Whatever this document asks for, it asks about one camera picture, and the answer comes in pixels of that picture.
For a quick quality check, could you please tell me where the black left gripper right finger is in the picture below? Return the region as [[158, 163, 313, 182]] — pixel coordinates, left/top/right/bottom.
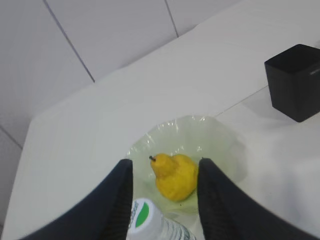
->
[[197, 158, 316, 240]]

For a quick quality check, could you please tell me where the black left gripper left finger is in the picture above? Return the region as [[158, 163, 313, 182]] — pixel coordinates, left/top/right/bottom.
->
[[24, 159, 133, 240]]

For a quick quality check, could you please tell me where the clear plastic water bottle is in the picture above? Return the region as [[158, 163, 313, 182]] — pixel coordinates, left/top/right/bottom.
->
[[127, 198, 196, 240]]

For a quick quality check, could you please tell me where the yellow pear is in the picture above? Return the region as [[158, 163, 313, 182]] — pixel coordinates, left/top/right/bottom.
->
[[148, 153, 199, 202]]

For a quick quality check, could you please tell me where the pale green wavy glass plate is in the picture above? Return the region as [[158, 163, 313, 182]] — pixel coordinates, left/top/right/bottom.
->
[[126, 114, 238, 223]]

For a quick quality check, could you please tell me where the black square pen holder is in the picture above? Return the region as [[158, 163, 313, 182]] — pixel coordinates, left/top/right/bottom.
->
[[264, 44, 320, 123]]

